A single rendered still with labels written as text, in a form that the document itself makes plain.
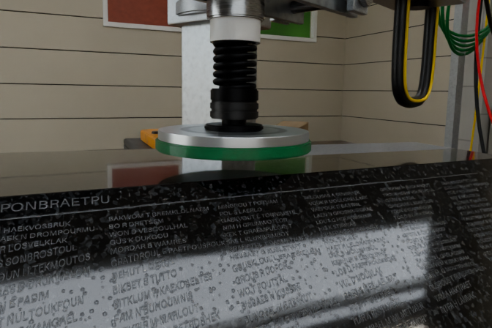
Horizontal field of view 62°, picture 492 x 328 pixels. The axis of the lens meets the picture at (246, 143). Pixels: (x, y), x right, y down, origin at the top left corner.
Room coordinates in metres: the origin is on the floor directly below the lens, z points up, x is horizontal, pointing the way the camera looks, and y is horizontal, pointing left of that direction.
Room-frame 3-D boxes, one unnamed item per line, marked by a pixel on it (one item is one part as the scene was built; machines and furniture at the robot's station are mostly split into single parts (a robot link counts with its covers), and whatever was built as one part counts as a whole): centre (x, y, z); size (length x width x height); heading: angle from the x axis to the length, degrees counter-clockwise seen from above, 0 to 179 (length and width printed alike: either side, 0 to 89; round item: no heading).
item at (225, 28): (0.58, 0.02, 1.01); 0.07 x 0.07 x 0.04
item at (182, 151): (0.58, 0.02, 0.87); 0.22 x 0.22 x 0.04
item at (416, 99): (1.06, -0.43, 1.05); 0.23 x 0.03 x 0.32; 137
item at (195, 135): (0.58, 0.02, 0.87); 0.21 x 0.21 x 0.01
